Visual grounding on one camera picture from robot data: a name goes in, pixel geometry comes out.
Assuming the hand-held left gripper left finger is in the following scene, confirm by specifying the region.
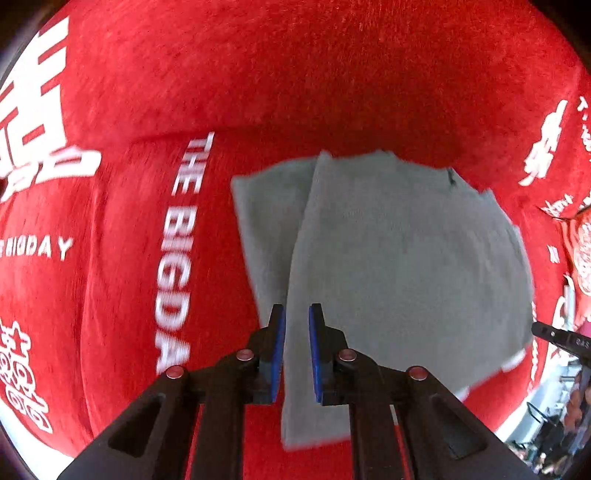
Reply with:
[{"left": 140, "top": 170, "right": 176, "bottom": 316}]
[{"left": 58, "top": 303, "right": 287, "bottom": 480}]

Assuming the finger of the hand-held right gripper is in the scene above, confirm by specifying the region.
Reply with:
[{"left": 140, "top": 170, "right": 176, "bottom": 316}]
[{"left": 531, "top": 322, "right": 591, "bottom": 366}]

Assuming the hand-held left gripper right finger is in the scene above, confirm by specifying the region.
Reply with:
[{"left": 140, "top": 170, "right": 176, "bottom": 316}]
[{"left": 308, "top": 303, "right": 541, "bottom": 480}]

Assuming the grey sweater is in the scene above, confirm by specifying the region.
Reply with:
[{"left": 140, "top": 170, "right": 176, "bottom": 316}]
[{"left": 231, "top": 148, "right": 536, "bottom": 452}]

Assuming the red foil decoration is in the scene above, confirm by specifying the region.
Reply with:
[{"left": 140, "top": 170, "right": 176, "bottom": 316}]
[{"left": 556, "top": 216, "right": 591, "bottom": 297}]

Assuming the red printed blanket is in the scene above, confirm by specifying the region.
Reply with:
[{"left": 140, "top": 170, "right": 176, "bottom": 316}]
[{"left": 0, "top": 0, "right": 591, "bottom": 480}]

